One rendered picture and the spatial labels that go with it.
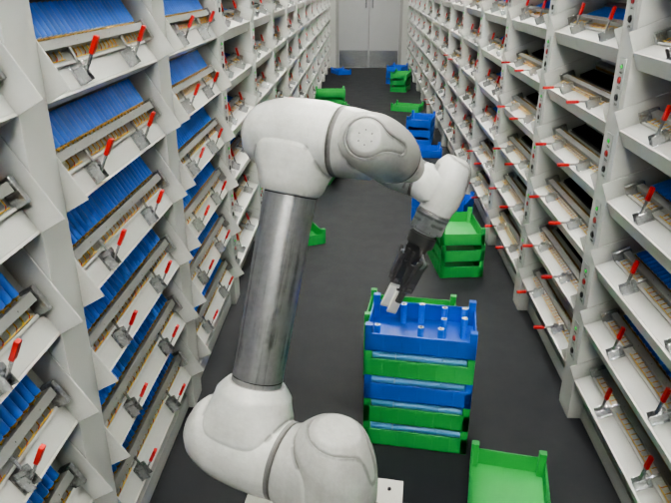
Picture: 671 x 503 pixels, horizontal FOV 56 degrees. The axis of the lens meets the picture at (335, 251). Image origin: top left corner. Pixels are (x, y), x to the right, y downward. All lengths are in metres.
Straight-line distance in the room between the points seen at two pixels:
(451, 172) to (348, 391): 0.87
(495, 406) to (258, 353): 1.11
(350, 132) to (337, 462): 0.56
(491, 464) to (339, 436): 0.83
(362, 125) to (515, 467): 1.17
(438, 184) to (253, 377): 0.72
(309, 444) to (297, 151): 0.52
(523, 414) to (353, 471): 1.06
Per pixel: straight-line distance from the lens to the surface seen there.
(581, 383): 2.07
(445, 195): 1.63
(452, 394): 1.82
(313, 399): 2.12
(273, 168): 1.16
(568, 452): 2.04
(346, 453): 1.15
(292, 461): 1.19
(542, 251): 2.44
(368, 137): 1.06
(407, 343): 1.74
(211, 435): 1.26
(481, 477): 1.88
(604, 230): 1.88
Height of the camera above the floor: 1.26
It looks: 23 degrees down
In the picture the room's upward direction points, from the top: straight up
